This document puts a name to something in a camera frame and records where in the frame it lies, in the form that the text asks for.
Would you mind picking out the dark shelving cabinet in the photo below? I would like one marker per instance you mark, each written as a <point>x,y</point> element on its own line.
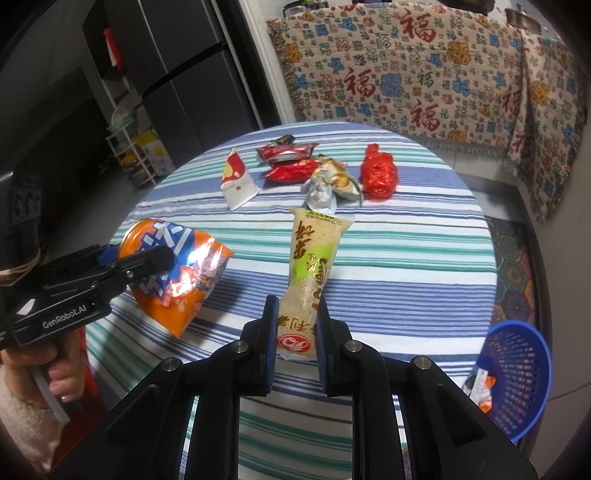
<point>99,27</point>

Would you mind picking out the white storage rack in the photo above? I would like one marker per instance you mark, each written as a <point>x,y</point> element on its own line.
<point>127,147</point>

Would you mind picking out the silver wrapper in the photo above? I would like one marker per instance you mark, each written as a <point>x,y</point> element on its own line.
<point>323,184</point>

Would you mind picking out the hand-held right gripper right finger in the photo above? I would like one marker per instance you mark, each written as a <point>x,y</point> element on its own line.
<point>325,369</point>

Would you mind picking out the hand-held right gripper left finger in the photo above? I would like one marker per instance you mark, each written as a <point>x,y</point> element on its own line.
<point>268,364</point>

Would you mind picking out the red plastic bag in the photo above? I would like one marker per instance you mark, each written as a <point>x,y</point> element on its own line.
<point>378,173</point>

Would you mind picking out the steel pot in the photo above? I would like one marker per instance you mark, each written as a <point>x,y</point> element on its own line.
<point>524,18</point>

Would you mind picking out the white red snack packet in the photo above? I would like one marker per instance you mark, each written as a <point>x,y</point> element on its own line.
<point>309,258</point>

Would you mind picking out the yellow white cardboard box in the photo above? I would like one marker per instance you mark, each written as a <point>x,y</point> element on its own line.
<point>154,152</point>

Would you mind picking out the blue plastic basket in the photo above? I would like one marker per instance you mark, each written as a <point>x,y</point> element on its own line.
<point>521,369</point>

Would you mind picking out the red foil wrapper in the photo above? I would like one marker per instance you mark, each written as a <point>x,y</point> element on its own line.
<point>291,173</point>
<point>286,152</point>

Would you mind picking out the orange snack bag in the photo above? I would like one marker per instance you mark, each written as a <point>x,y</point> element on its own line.
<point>184,295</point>

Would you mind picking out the person's left hand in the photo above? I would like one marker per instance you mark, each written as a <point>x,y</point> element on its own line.
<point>62,374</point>

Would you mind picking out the striped tablecloth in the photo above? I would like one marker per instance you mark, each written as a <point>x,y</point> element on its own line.
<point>392,277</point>

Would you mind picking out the wide printed cloth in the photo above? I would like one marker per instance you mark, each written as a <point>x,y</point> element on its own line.
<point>392,69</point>

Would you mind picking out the red paper card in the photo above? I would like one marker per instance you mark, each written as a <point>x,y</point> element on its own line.
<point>113,48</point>

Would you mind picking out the white red triangular packet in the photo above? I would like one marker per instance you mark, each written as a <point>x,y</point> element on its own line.
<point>238,184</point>

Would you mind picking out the person's left forearm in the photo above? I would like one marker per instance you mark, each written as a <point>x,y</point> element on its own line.
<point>23,434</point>

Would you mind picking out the orange white wrapper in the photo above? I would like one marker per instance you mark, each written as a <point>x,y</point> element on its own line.
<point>485,387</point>

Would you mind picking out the narrow printed cloth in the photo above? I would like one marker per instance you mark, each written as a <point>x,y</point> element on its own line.
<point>549,129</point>

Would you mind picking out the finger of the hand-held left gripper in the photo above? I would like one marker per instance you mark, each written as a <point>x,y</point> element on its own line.
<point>147,261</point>
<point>108,255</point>

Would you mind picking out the dark grey refrigerator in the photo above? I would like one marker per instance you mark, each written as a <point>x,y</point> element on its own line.
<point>194,69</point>

